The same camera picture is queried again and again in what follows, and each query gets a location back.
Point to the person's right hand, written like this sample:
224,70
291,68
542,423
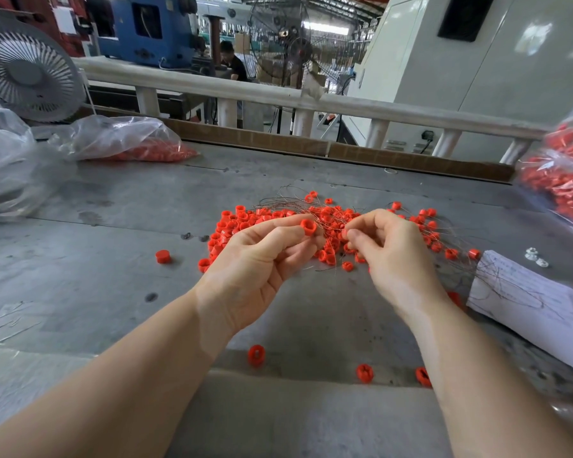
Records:
391,262

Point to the person's left hand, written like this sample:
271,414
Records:
244,276

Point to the pile of red plastic rings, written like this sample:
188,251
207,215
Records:
336,229

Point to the person's right forearm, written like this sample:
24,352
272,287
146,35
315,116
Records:
497,386

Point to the person's left forearm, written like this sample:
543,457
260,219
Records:
91,398

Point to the brown wooden board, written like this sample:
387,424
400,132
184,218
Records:
279,142

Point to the small clear plastic piece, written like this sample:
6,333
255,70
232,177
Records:
542,263
531,252

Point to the white paper sheet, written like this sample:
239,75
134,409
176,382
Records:
533,312

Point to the clear bag with red pieces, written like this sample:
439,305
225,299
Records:
124,139

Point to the large clear bag red pieces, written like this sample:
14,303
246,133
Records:
559,174

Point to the white metal railing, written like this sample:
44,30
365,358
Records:
234,87

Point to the large grey machine cabinet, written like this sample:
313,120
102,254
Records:
527,64

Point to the blue industrial machine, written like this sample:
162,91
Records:
165,35

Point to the crumpled clear plastic bag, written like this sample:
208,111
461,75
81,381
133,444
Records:
2,167

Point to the white desk fan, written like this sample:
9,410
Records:
29,69

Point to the red industrial machine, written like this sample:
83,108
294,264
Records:
27,14

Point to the black pedestal fan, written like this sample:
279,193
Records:
299,50

